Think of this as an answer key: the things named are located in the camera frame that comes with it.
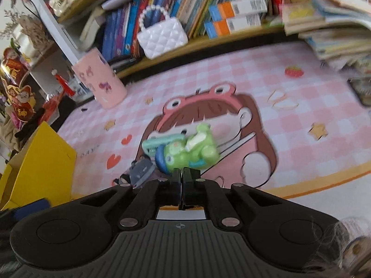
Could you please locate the stack of magazines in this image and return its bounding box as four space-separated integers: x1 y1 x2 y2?
282 0 370 75

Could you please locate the green frog toy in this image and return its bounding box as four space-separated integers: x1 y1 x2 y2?
155 123 220 174

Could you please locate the red fortune god decoration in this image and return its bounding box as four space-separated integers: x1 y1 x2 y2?
1 47 36 122

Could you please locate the yellow cardboard box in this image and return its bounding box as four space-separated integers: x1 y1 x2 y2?
1 122 77 210

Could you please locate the white quilted pearl handbag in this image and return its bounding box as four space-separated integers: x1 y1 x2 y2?
137 5 188 60

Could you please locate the pink sticker cylinder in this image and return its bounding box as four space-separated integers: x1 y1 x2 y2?
72 48 127 109

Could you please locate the white cubby shelf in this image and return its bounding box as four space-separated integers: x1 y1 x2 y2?
29 43 93 104

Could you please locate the wooden bookshelf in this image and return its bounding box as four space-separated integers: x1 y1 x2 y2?
31 0 284 79

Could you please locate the pink checkered tablecloth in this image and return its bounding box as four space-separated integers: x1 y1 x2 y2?
59 42 370 218

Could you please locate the orange white medicine box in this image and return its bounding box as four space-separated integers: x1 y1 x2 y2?
209 0 267 21

